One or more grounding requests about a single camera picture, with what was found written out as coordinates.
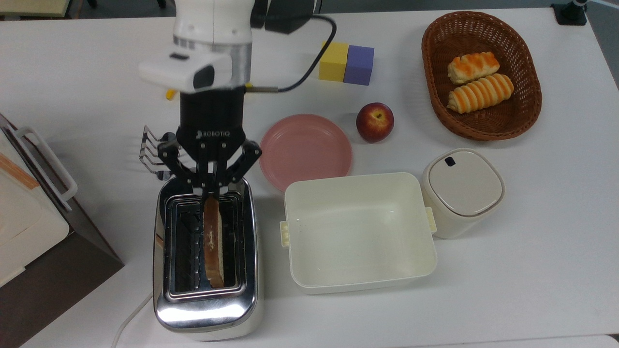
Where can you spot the black stand base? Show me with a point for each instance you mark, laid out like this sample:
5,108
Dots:
569,13

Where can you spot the cream chrome toaster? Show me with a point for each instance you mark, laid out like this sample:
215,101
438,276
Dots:
208,314

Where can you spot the pink plate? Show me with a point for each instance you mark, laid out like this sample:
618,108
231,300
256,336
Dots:
304,150

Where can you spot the cream plastic container box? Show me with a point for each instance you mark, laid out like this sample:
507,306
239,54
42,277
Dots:
358,232

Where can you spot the beige board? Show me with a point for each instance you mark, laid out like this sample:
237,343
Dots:
29,7

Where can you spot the long striped bread roll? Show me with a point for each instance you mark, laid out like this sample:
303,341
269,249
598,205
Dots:
478,94

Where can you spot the yellow foam block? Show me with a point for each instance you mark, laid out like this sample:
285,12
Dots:
332,60

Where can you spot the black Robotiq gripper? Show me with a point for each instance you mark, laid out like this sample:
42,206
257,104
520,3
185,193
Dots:
213,116

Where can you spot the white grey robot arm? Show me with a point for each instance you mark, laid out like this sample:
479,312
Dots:
213,19

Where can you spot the bread slice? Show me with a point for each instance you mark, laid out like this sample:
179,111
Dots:
213,241

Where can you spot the red apple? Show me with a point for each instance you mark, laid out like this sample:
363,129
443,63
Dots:
375,123

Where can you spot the purple foam block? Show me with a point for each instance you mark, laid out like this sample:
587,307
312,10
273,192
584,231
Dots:
359,65

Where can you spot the small cream lidded bin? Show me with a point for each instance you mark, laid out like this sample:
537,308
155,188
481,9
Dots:
464,183

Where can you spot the metal toast rack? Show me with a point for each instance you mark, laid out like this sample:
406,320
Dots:
149,154

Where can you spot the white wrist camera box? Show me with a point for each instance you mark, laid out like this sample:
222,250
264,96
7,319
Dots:
179,70

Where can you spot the brown wicker basket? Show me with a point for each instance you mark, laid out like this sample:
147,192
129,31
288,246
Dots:
435,53

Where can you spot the black chair leg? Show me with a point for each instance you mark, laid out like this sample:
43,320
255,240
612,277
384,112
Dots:
154,5

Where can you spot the cream wooden cabinet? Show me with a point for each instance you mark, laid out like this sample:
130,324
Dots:
24,222

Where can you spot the yellow banana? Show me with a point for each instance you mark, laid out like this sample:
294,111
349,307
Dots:
169,94

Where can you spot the short glazed bread roll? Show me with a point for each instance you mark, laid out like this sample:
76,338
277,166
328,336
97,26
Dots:
471,66

